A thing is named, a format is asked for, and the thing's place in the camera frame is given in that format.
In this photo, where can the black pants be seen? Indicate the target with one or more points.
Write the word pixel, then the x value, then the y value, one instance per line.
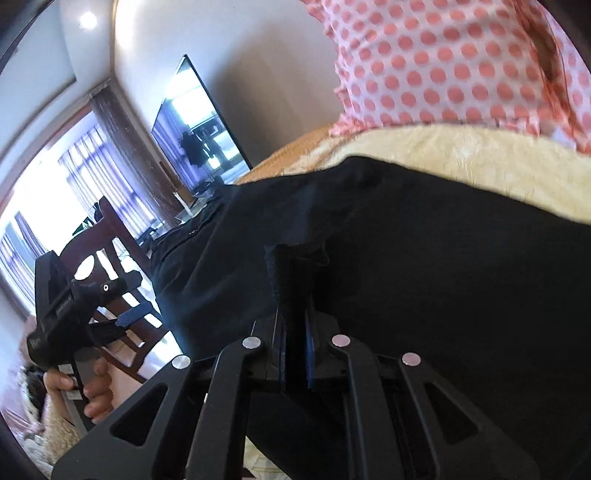
pixel 492 292

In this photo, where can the person's left hand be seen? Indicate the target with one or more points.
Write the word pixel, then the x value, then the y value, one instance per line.
pixel 97 390

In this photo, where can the yellow patterned bedspread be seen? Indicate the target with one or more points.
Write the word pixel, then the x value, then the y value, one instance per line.
pixel 534 170

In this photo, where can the pink polka dot pillow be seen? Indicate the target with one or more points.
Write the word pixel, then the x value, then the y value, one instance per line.
pixel 504 64

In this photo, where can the brown window curtain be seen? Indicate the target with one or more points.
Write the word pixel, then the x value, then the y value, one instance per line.
pixel 140 157

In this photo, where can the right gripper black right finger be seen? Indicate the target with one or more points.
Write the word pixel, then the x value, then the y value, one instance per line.
pixel 321 363

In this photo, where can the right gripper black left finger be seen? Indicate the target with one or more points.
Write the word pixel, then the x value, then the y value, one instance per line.
pixel 274 350

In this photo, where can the wall mounted flat television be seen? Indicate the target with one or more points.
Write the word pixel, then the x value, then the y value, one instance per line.
pixel 194 136

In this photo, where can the dark wooden chair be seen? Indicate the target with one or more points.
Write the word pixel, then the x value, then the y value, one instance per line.
pixel 119 266

